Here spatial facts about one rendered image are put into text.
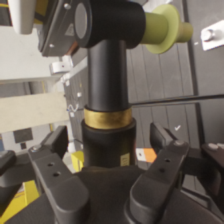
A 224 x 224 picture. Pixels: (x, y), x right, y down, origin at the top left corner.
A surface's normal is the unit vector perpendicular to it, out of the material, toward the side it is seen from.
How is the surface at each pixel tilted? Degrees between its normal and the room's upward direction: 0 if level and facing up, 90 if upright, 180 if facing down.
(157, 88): 0
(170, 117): 0
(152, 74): 0
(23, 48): 90
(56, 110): 90
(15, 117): 90
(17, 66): 90
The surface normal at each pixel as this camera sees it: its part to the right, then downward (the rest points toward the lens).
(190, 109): -0.85, 0.18
